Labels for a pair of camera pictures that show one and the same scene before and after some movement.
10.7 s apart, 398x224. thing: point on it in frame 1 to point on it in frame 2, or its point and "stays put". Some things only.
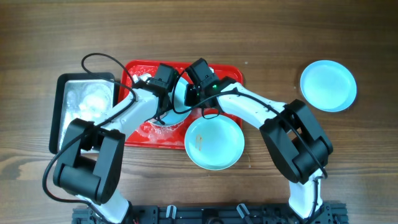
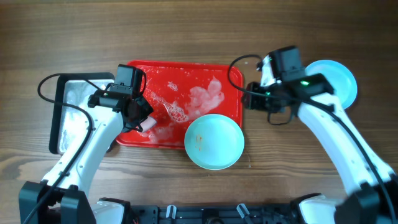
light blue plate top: x=180 y=111 to x=341 y=79
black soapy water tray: x=78 y=96 stays put
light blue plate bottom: x=214 y=144 stays put
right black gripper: x=191 y=97 to x=252 y=100
